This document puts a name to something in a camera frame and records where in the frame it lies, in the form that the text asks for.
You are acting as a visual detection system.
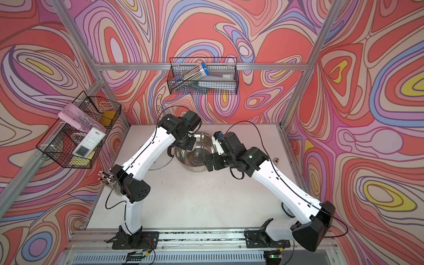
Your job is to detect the stainless steel pot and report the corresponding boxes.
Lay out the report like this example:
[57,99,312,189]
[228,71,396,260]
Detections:
[167,132,216,173]

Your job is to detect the glass pot lid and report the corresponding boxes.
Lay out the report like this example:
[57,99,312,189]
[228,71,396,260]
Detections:
[149,155,173,171]

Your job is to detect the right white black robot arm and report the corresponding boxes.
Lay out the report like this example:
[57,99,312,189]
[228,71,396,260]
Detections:
[205,131,335,252]

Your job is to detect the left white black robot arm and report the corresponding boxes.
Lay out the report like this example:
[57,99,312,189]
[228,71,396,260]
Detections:
[110,110,202,236]

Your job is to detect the tube of straws blue cap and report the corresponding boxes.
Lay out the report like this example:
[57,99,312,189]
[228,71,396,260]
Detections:
[170,62,209,92]

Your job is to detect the grey white box in basket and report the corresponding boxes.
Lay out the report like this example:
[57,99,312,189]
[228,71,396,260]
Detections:
[198,69,237,91]

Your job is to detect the yellow object in basket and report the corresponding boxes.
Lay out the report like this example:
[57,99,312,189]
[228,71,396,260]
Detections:
[99,111,116,128]

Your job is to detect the pen cup with pens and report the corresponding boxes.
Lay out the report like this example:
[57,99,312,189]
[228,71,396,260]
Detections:
[98,170,121,196]

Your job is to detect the white remote control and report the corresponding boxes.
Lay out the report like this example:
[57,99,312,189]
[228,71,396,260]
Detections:
[73,127,106,158]

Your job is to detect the pink box in basket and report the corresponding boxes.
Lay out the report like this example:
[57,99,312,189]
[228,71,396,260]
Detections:
[58,103,85,130]

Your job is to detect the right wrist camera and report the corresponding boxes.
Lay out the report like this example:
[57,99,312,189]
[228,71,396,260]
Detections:
[212,131,224,155]

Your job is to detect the black wire basket back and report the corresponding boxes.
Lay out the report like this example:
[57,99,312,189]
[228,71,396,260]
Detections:
[167,56,239,95]

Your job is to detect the black wire basket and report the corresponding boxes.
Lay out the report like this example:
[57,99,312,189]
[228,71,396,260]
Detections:
[167,56,239,95]
[36,92,121,169]

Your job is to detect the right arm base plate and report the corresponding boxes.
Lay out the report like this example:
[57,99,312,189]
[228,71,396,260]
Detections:
[243,229,291,249]

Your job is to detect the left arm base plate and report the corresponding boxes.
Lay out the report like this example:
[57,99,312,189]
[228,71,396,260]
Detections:
[107,230,160,250]

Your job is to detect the black wire basket left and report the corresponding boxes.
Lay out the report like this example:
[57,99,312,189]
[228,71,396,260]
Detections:
[36,92,121,169]

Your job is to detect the aluminium rail front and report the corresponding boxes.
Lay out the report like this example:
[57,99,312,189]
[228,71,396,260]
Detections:
[57,228,347,265]

